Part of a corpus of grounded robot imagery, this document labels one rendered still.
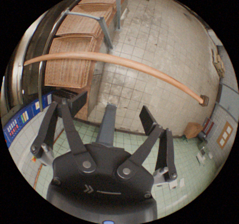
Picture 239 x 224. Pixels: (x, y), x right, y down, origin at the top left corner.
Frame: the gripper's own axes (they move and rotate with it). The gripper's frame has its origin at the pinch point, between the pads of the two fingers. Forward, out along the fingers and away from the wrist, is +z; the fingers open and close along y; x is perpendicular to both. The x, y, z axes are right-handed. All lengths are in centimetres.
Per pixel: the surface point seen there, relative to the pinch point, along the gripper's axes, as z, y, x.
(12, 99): -4, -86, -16
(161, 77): 11.4, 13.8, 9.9
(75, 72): 73, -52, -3
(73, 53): 11.0, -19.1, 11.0
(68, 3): 31, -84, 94
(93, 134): 96, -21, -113
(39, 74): 14.5, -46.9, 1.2
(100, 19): 37, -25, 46
